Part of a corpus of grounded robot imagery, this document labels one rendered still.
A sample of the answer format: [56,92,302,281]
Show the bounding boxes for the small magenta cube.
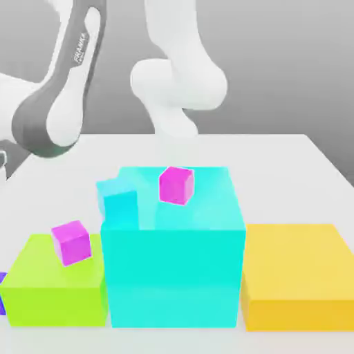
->
[158,165,195,207]
[50,219,93,268]

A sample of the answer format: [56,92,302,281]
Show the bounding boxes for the small cyan cube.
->
[95,176,140,231]

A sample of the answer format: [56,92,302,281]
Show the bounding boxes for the small purple cube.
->
[0,272,8,317]

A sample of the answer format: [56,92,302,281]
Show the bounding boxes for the large cyan box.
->
[100,166,248,329]

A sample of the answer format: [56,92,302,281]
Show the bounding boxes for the large yellow box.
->
[239,223,354,332]

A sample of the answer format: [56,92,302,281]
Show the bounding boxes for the large green box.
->
[0,233,109,328]

